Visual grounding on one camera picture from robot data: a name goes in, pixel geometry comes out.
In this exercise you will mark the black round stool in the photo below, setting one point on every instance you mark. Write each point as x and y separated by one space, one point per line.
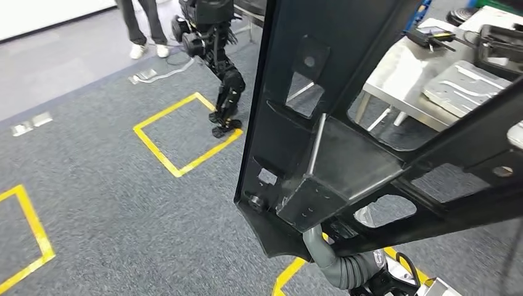
459 17

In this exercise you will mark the black foam carrying case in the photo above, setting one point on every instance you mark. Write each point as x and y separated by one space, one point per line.
498 53

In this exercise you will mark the stamped silver metal plate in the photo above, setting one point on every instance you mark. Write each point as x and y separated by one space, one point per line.
461 88

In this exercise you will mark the black remote controller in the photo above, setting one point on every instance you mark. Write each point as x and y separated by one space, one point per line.
429 36

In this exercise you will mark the person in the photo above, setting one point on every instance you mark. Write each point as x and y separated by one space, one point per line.
141 24

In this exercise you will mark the blue metal shelf rack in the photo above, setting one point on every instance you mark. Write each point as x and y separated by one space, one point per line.
421 12

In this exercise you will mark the long black plastic part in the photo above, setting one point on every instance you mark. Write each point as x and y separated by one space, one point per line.
327 163

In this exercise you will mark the black humanoid robot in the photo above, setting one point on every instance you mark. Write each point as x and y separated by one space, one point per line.
228 90

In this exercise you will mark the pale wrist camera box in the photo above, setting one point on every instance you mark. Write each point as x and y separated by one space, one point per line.
439 289

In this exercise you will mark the white table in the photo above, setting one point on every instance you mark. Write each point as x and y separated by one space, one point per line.
490 18

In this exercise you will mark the silver floor plate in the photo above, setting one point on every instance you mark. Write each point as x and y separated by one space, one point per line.
22 129
42 119
147 74

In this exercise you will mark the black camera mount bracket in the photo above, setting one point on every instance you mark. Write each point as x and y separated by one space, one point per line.
384 284

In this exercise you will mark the green plastic crate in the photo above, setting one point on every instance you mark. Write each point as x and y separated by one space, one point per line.
490 3

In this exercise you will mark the stainless steel workbench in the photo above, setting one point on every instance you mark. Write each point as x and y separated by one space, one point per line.
392 77

